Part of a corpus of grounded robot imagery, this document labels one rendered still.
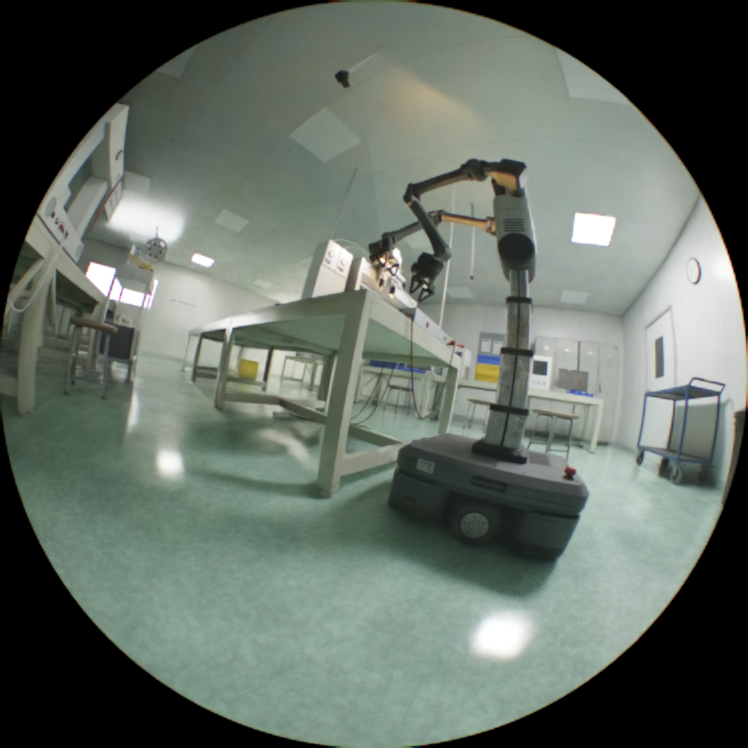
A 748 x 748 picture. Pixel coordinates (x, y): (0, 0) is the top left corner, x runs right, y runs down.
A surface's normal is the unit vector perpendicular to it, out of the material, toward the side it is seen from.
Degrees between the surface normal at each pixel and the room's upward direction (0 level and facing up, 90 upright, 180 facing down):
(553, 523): 90
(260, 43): 180
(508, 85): 180
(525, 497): 90
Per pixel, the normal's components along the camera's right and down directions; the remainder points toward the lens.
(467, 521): -0.57, -0.14
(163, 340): 0.79, 0.12
